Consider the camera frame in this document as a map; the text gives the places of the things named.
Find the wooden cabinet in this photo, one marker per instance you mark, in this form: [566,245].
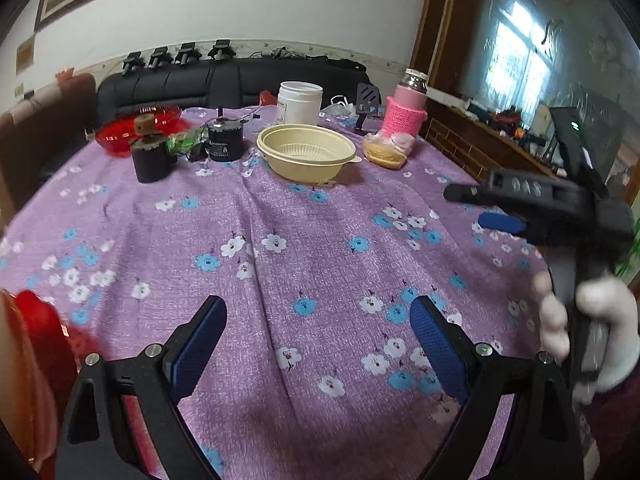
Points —
[485,135]

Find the black phone stand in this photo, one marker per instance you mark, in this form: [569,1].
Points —
[365,105]

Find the bagged bread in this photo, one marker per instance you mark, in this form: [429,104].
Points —
[390,150]

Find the purple floral tablecloth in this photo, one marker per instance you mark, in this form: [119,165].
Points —
[300,270]

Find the red plastic plate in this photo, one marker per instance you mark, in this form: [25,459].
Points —
[35,330]

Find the small wall plaque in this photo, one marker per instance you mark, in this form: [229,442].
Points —
[25,56]

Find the person's right forearm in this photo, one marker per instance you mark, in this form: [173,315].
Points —
[617,435]

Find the green plant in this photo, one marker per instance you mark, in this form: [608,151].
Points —
[629,257]

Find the green packet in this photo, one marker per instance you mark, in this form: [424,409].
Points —
[187,141]

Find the white plastic jar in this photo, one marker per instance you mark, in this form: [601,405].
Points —
[299,102]

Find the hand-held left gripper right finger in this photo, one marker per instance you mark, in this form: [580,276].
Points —
[440,345]

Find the black round device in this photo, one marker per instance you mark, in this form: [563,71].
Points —
[225,142]

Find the wooden door frame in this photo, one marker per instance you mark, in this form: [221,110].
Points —
[435,30]

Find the red plastic bowl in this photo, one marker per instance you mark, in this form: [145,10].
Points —
[125,132]

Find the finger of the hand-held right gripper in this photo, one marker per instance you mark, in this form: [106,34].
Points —
[515,190]
[500,222]

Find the person's right hand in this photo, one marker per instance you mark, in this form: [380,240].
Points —
[615,325]

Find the red bag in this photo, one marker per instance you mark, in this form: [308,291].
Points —
[267,99]

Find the wall socket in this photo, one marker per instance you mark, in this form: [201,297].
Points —
[17,91]

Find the black leather sofa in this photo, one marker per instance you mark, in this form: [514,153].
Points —
[200,85]

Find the brown armchair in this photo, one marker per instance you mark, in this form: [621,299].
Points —
[45,120]

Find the spare black gripper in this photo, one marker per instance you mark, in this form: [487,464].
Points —
[160,56]
[187,53]
[220,49]
[132,62]

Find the dark cup with cork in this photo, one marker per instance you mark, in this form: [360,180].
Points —
[149,157]

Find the white plastic bag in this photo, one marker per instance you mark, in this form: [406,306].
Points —
[340,107]

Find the bottle with pink knitted sleeve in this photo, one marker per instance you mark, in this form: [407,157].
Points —
[406,105]

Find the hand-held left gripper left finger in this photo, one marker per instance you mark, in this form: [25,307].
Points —
[197,355]

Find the beige plastic bowl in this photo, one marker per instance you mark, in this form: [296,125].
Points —
[306,152]

